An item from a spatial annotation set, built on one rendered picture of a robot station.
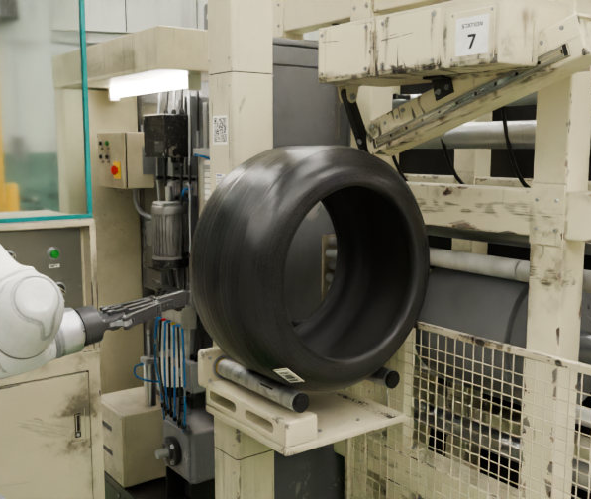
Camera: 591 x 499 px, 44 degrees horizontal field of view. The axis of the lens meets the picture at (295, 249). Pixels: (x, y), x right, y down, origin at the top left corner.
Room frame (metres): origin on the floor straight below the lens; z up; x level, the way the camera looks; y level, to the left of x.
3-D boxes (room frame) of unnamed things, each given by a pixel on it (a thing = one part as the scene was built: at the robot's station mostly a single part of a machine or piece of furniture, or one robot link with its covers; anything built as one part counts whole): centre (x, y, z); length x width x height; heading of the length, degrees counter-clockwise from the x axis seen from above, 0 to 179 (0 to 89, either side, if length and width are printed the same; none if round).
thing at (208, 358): (1.95, 0.08, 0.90); 0.40 x 0.03 x 0.10; 126
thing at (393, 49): (1.88, -0.34, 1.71); 0.61 x 0.25 x 0.15; 36
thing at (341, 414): (1.81, -0.02, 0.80); 0.37 x 0.36 x 0.02; 126
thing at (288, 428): (1.73, 0.09, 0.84); 0.36 x 0.09 x 0.06; 36
